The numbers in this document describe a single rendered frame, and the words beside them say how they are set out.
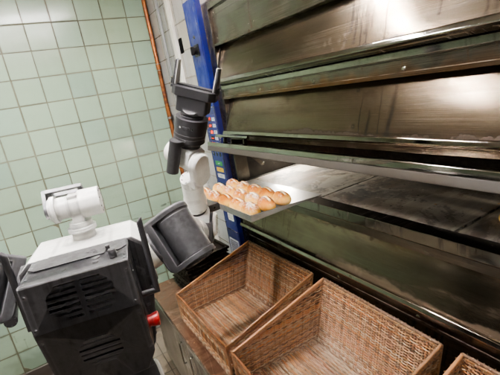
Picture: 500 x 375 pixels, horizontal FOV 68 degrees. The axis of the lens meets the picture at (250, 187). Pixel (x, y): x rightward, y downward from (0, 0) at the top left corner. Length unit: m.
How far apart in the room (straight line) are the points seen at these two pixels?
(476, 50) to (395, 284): 0.74
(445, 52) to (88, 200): 0.91
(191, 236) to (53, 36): 2.04
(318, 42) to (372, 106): 0.30
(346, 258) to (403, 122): 0.60
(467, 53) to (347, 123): 0.42
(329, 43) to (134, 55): 1.76
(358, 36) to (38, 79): 2.01
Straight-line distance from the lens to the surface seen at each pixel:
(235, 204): 1.53
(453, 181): 0.91
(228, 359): 1.59
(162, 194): 2.84
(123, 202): 2.78
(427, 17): 1.07
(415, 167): 0.96
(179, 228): 0.90
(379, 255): 1.38
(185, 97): 0.99
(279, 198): 1.53
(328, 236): 1.55
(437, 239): 1.19
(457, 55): 1.04
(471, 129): 1.02
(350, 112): 1.27
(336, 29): 1.29
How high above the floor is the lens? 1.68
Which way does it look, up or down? 15 degrees down
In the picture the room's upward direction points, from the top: 10 degrees counter-clockwise
